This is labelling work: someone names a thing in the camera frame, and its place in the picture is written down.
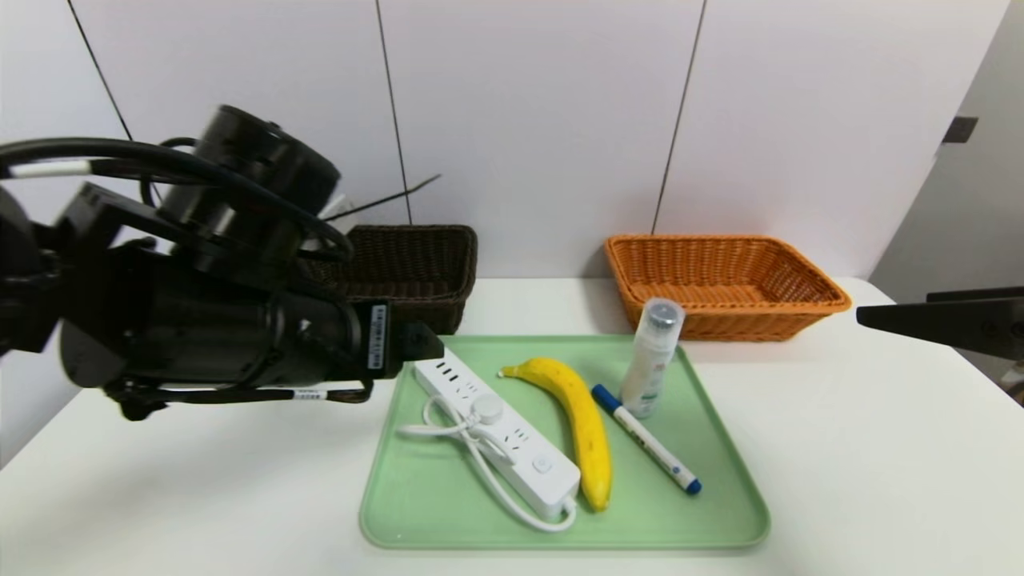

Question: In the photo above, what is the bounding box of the white power strip with cable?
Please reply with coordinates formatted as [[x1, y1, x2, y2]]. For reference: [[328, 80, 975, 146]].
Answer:
[[398, 352, 581, 532]]

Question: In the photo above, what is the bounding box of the orange wicker basket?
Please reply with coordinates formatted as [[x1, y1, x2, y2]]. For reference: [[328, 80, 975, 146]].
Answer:
[[604, 234, 852, 343]]

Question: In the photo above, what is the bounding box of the white bottle with clear cap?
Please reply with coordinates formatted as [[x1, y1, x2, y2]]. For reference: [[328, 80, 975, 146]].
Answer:
[[620, 298, 686, 419]]

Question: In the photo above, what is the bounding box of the yellow banana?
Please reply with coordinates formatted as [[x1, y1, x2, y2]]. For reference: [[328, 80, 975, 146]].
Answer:
[[498, 357, 613, 512]]

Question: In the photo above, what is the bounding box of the white marker with blue cap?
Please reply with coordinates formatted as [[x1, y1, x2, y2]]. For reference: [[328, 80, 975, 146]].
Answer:
[[591, 384, 702, 495]]

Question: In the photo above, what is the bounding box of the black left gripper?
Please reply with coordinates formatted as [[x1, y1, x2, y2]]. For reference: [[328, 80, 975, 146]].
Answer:
[[263, 290, 445, 385]]

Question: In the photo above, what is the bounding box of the dark brown wicker basket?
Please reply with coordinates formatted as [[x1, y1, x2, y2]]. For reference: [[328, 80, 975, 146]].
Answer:
[[308, 224, 479, 335]]

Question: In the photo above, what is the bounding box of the light green plastic tray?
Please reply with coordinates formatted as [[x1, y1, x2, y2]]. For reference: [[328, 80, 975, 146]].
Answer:
[[360, 334, 770, 550]]

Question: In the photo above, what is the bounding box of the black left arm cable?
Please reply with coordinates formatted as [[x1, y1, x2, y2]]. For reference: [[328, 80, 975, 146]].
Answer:
[[0, 138, 354, 261]]

